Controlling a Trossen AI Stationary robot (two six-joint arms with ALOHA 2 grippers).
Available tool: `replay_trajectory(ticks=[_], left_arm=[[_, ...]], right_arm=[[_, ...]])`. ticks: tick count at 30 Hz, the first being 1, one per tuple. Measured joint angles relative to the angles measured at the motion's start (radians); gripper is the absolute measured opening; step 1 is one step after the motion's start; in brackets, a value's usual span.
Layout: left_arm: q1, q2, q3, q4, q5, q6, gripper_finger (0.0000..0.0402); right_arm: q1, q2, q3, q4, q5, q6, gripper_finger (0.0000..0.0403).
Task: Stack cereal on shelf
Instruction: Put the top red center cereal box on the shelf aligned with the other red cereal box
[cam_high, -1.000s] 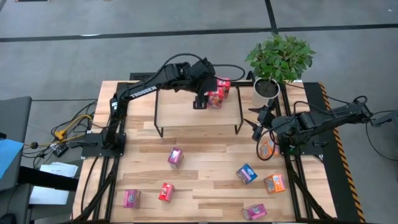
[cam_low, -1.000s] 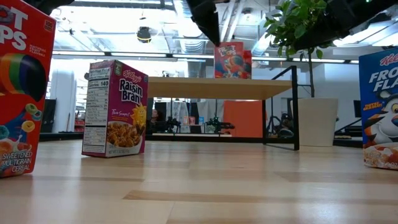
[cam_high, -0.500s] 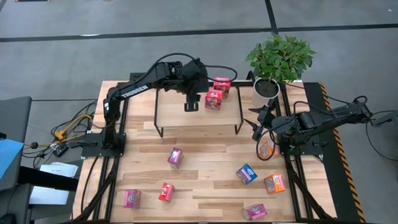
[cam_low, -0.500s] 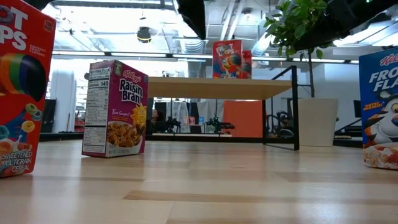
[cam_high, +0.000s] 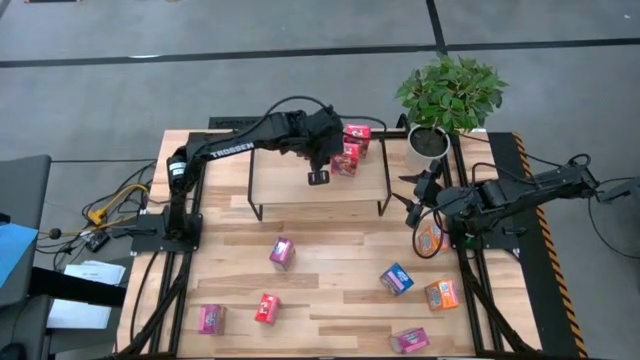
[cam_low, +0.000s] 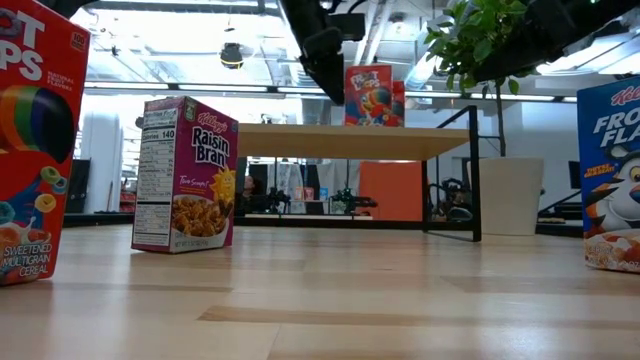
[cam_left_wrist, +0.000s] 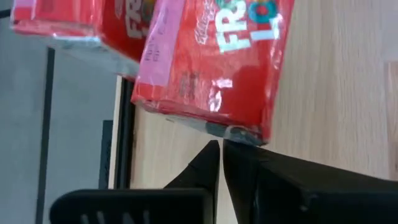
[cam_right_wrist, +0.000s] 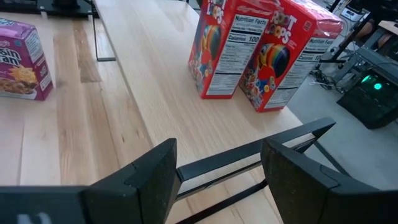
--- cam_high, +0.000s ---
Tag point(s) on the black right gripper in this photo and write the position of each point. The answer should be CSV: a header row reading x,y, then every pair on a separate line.
x,y
430,185

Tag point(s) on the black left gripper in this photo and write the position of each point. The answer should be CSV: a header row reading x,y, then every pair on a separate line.
x,y
325,135

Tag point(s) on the red Froot Loops cereal box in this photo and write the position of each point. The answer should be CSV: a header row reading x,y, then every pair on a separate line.
x,y
357,132
267,310
344,165

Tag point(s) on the orange Mini Wheats cereal box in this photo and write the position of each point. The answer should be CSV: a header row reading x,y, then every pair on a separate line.
x,y
430,242
442,296

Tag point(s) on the blue Frosted Flakes cereal box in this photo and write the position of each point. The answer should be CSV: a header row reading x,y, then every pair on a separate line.
x,y
396,280

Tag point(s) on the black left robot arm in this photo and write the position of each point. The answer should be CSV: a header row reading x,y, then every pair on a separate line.
x,y
230,150

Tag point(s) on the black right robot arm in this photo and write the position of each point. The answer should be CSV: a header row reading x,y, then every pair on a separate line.
x,y
550,182

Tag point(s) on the wooden shelf black metal legs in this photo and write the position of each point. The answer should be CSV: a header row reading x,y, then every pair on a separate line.
x,y
285,185

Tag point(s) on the white plant pot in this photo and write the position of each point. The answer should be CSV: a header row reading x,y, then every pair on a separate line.
x,y
414,157

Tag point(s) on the green leafy plant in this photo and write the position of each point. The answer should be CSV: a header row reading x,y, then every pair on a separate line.
x,y
450,95

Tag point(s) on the yellow black hazard tape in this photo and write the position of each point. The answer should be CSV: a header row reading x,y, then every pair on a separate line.
x,y
551,250

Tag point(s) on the black power adapter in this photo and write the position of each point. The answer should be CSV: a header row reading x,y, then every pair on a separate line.
x,y
97,241

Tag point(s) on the white paper sheet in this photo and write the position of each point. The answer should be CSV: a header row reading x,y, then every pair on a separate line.
x,y
100,272
80,315

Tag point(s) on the black round plug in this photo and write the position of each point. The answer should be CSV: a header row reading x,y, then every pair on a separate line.
x,y
55,233

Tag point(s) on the black bar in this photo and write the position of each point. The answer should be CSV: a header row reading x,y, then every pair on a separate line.
x,y
75,292

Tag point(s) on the grey cabinet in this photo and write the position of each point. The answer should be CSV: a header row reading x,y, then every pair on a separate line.
x,y
25,185

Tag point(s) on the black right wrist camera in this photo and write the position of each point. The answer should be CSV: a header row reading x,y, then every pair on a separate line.
x,y
415,219

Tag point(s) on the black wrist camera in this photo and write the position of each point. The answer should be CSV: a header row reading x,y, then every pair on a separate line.
x,y
318,178
415,219

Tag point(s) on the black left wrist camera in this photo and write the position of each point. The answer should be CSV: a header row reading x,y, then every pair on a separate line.
x,y
318,178

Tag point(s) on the black metal table frame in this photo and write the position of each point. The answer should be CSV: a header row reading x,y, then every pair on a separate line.
x,y
225,123

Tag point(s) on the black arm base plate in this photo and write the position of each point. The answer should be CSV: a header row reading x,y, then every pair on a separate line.
x,y
150,242
500,242

